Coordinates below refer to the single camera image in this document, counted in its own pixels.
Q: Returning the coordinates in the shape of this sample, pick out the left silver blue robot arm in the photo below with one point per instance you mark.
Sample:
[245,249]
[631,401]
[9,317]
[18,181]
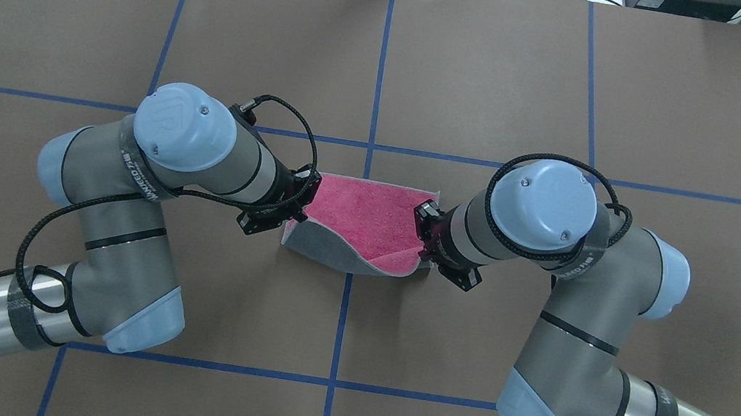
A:
[101,264]

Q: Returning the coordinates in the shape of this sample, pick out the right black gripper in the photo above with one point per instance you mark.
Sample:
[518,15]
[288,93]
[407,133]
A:
[432,230]

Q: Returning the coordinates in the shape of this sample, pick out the black box white label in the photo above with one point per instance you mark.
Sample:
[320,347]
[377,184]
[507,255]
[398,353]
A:
[720,11]

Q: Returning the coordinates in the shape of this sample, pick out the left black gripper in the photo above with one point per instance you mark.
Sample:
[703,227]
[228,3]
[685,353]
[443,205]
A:
[287,188]

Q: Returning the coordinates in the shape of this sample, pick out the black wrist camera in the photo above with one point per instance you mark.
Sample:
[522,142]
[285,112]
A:
[465,279]
[255,223]

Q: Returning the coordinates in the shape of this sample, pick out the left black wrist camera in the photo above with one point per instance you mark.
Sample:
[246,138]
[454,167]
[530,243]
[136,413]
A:
[255,223]

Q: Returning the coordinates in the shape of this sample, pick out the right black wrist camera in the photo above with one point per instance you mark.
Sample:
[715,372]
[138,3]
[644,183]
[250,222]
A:
[465,279]

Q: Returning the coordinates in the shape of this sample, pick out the pink grey towel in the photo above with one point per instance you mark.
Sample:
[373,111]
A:
[362,227]

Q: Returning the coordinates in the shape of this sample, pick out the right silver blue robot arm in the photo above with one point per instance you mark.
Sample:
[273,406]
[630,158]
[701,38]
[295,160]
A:
[606,274]

